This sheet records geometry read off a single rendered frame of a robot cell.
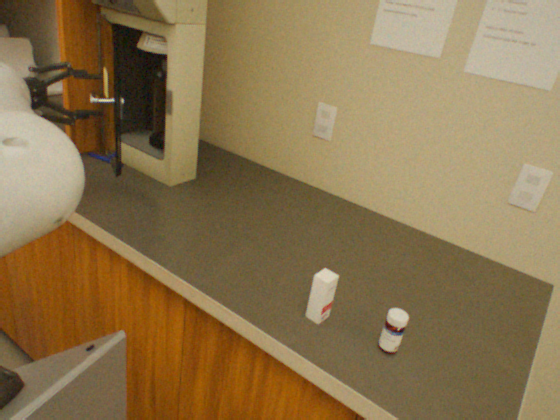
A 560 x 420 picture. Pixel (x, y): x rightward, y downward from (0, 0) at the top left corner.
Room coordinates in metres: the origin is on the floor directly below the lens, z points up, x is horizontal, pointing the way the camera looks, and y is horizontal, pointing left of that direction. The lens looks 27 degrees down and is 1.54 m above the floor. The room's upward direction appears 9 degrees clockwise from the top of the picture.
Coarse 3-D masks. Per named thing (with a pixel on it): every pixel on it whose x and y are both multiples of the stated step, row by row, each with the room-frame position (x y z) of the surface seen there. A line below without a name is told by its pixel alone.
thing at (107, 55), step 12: (108, 24) 1.18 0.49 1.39; (108, 36) 1.19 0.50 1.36; (108, 48) 1.20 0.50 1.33; (108, 60) 1.20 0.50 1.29; (108, 72) 1.21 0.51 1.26; (108, 84) 1.22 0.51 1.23; (108, 96) 1.23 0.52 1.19; (108, 108) 1.24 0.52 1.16; (108, 120) 1.24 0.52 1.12; (108, 132) 1.25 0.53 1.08; (108, 144) 1.26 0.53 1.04
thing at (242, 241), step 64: (64, 128) 1.58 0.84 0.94; (128, 192) 1.15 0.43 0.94; (192, 192) 1.22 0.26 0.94; (256, 192) 1.30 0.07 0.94; (320, 192) 1.38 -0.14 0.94; (128, 256) 0.88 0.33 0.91; (192, 256) 0.88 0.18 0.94; (256, 256) 0.93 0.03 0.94; (320, 256) 0.97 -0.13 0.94; (384, 256) 1.03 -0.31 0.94; (448, 256) 1.08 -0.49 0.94; (256, 320) 0.69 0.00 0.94; (384, 320) 0.76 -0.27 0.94; (448, 320) 0.80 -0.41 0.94; (512, 320) 0.84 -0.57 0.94; (320, 384) 0.59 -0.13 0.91; (384, 384) 0.58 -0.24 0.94; (448, 384) 0.61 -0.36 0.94; (512, 384) 0.64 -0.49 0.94
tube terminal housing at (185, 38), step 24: (192, 0) 1.28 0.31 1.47; (144, 24) 1.30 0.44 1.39; (168, 24) 1.25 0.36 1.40; (192, 24) 1.29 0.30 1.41; (168, 48) 1.25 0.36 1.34; (192, 48) 1.29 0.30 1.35; (168, 72) 1.25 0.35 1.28; (192, 72) 1.29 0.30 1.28; (192, 96) 1.30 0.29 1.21; (168, 120) 1.24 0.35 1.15; (192, 120) 1.30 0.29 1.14; (168, 144) 1.24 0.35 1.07; (192, 144) 1.31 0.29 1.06; (144, 168) 1.30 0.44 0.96; (168, 168) 1.24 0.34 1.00; (192, 168) 1.31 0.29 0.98
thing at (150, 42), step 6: (144, 36) 1.34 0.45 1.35; (150, 36) 1.33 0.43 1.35; (156, 36) 1.32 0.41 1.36; (162, 36) 1.32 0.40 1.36; (144, 42) 1.33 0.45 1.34; (150, 42) 1.32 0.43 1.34; (156, 42) 1.32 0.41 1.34; (162, 42) 1.32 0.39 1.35; (144, 48) 1.32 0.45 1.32; (150, 48) 1.31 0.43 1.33; (156, 48) 1.31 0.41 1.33; (162, 48) 1.31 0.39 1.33
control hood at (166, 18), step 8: (136, 0) 1.22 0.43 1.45; (144, 0) 1.19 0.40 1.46; (152, 0) 1.17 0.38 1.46; (160, 0) 1.19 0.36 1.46; (168, 0) 1.21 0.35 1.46; (120, 8) 1.31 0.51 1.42; (144, 8) 1.23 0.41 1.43; (152, 8) 1.20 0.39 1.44; (160, 8) 1.19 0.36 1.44; (168, 8) 1.21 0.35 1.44; (144, 16) 1.27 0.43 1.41; (152, 16) 1.23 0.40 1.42; (160, 16) 1.21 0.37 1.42; (168, 16) 1.21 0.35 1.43
